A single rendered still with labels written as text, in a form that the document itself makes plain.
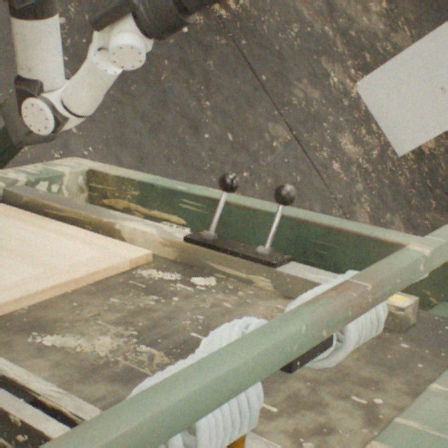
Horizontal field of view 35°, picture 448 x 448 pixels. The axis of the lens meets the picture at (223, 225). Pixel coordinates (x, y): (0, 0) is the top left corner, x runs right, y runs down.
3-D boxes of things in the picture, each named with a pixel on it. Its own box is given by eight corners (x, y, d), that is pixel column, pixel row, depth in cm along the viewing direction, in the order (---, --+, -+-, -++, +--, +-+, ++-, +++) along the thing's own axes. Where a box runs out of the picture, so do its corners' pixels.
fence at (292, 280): (22, 201, 161) (21, 184, 160) (416, 322, 105) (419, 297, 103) (3, 205, 157) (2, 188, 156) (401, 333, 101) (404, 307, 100)
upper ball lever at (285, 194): (258, 260, 119) (284, 186, 121) (277, 265, 117) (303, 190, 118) (247, 254, 116) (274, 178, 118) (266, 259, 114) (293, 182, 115)
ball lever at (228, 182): (204, 244, 126) (229, 174, 128) (221, 249, 124) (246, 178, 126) (192, 238, 123) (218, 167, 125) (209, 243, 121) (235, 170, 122)
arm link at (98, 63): (152, 40, 126) (116, 87, 135) (151, 6, 130) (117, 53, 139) (119, 25, 122) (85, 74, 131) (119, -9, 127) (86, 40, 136)
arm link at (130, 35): (179, 50, 124) (129, 79, 129) (176, 9, 130) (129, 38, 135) (137, 9, 116) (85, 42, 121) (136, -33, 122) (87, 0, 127)
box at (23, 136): (33, 104, 191) (67, 68, 179) (51, 143, 190) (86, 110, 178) (-5, 108, 182) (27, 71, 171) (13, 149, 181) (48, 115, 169)
